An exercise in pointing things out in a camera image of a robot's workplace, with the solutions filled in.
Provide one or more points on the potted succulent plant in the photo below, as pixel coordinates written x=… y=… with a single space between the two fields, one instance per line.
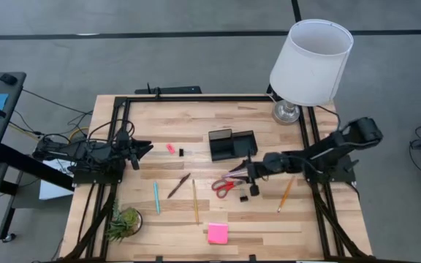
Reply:
x=124 y=221

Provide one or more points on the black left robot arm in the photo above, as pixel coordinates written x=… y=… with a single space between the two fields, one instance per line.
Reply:
x=86 y=151

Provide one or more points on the dark brown pen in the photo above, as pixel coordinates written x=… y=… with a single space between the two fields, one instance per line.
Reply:
x=178 y=185

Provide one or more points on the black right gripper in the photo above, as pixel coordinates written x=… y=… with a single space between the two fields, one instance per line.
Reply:
x=255 y=171

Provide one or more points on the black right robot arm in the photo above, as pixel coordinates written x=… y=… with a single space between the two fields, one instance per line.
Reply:
x=327 y=148

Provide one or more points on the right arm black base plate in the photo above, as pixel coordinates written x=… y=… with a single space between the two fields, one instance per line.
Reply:
x=342 y=171

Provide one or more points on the black caster wheel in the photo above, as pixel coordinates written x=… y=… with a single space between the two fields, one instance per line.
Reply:
x=8 y=238

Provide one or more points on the yellow pencil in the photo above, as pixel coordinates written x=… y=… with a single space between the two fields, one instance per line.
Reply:
x=195 y=201

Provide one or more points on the orange pencil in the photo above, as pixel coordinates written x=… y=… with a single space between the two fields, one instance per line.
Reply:
x=286 y=194

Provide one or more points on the black computer mouse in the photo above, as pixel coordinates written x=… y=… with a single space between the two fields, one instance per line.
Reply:
x=8 y=79

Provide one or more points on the pink sticky note pad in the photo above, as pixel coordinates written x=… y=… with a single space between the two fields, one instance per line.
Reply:
x=218 y=233

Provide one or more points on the black aluminium table frame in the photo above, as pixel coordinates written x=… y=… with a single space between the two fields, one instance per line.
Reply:
x=214 y=98

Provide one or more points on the table lamp white shade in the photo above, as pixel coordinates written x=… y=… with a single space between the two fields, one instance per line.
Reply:
x=309 y=65

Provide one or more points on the black box behind table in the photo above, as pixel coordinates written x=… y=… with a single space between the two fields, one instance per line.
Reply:
x=174 y=90

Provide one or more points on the teal pen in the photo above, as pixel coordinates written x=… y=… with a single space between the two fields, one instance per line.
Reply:
x=156 y=197

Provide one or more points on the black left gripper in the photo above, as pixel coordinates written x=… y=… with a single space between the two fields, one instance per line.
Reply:
x=126 y=146

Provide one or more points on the pink eraser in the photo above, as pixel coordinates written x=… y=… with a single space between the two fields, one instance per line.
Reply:
x=170 y=148

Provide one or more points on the black desk organizer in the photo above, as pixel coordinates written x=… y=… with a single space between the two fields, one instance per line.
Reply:
x=232 y=146

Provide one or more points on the small black binder clip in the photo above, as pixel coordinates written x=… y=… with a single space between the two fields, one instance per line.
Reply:
x=181 y=152

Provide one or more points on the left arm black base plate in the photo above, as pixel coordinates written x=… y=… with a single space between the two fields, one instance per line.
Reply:
x=97 y=178

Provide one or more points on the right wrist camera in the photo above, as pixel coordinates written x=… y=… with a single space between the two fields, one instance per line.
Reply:
x=254 y=190

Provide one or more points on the white paper sheet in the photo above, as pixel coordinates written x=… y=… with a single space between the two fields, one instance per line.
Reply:
x=51 y=190

